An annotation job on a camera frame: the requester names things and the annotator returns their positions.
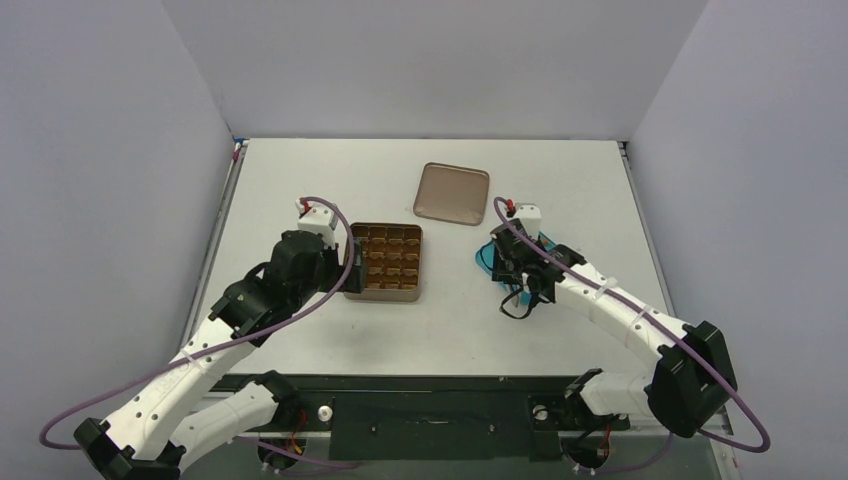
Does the gold cookie tin box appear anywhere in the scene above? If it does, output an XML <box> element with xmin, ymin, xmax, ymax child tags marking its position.
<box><xmin>344</xmin><ymin>222</ymin><xmax>423</xmax><ymax>303</ymax></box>

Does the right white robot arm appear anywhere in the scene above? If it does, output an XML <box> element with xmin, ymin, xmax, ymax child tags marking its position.
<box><xmin>490</xmin><ymin>220</ymin><xmax>737</xmax><ymax>438</ymax></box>

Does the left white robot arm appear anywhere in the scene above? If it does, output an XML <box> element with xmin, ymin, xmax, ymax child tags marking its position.
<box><xmin>74</xmin><ymin>230</ymin><xmax>367</xmax><ymax>479</ymax></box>

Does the brown tin lid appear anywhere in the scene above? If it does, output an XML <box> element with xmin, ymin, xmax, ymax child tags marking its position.
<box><xmin>413</xmin><ymin>162</ymin><xmax>490</xmax><ymax>226</ymax></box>

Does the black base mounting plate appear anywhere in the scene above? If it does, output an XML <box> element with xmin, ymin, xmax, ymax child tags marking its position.
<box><xmin>255</xmin><ymin>374</ymin><xmax>633</xmax><ymax>461</ymax></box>

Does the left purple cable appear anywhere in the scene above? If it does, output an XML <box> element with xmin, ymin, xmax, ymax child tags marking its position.
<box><xmin>39</xmin><ymin>196</ymin><xmax>358</xmax><ymax>453</ymax></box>

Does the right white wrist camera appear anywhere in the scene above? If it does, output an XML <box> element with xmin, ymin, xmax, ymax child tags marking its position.
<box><xmin>507</xmin><ymin>203</ymin><xmax>542</xmax><ymax>241</ymax></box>

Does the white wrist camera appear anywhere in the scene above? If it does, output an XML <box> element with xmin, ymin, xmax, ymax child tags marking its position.
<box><xmin>507</xmin><ymin>203</ymin><xmax>542</xmax><ymax>241</ymax></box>
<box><xmin>296</xmin><ymin>200</ymin><xmax>339</xmax><ymax>249</ymax></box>

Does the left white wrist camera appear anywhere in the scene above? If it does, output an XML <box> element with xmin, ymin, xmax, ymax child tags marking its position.
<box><xmin>296</xmin><ymin>200</ymin><xmax>339</xmax><ymax>249</ymax></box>

